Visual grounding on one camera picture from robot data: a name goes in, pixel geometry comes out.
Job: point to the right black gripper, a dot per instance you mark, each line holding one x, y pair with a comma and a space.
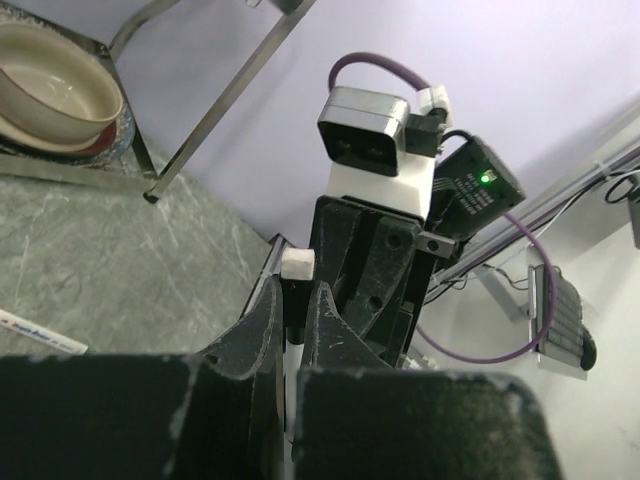
378, 263

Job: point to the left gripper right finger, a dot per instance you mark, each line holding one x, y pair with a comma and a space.
359, 418

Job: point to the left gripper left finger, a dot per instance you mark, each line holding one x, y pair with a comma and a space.
215, 414

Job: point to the black pen cap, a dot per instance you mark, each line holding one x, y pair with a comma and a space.
297, 281

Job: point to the white thin pen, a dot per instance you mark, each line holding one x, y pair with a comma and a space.
292, 362

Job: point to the white red acrylic marker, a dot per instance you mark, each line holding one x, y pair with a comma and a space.
41, 334

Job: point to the grey foot pedal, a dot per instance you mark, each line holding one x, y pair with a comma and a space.
567, 343

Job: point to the glass patterned plate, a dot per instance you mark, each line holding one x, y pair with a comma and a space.
126, 129

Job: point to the red rimmed plate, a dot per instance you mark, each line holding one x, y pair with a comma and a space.
19, 138

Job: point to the beige bowl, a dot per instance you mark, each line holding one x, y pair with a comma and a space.
53, 89

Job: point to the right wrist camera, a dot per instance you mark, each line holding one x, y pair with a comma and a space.
381, 153

